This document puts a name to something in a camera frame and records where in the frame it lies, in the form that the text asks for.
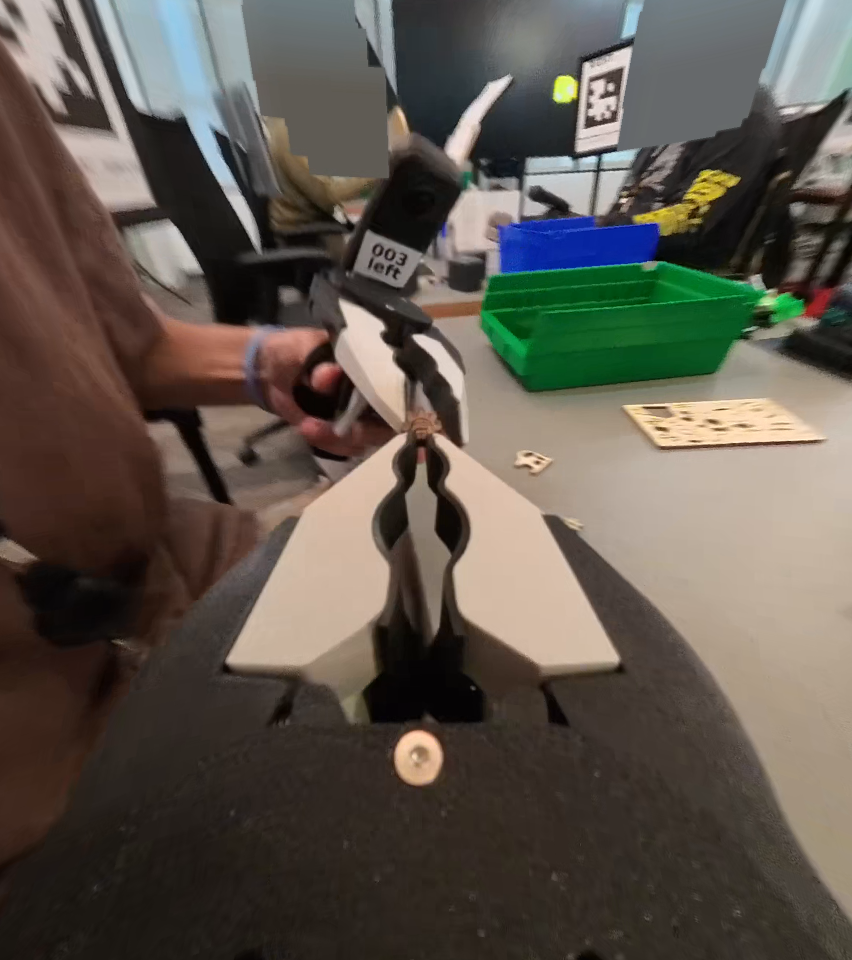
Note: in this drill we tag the person's left hand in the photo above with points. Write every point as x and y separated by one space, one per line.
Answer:
279 367

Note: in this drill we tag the large marker poster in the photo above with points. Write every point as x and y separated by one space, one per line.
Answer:
73 82

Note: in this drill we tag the black easel stand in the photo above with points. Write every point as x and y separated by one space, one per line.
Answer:
193 450

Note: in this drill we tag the small wooden model part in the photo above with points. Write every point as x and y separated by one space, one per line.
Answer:
422 426

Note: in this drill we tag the green plastic bin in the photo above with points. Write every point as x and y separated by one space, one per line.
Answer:
605 337

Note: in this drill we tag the small flat wooden cutout piece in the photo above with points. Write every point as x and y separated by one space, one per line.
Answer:
533 462

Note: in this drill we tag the green plastic object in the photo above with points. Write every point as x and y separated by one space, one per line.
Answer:
778 306

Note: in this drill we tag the white paper sheet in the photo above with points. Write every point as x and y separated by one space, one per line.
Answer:
474 120

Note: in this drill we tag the person's brown shirt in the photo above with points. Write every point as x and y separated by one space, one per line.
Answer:
36 300

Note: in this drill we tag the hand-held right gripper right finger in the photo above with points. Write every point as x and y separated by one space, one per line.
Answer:
531 600

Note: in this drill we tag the blue wristband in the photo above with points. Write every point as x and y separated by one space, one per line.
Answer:
253 367

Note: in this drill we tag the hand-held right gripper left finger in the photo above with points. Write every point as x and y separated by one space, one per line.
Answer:
321 600

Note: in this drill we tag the small marker sign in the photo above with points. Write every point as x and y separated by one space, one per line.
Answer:
604 97

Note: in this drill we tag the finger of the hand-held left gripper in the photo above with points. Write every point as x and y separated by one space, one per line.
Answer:
450 375
373 360

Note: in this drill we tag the wooden model kit sheet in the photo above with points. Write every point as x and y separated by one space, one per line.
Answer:
722 424

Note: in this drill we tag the black office chair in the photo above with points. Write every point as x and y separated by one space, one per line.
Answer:
283 262

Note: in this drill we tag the blue plastic bin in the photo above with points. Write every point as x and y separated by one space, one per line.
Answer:
576 244

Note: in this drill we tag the small black container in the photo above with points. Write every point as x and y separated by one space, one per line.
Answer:
466 273

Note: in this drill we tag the person's left forearm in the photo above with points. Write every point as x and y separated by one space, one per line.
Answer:
201 360

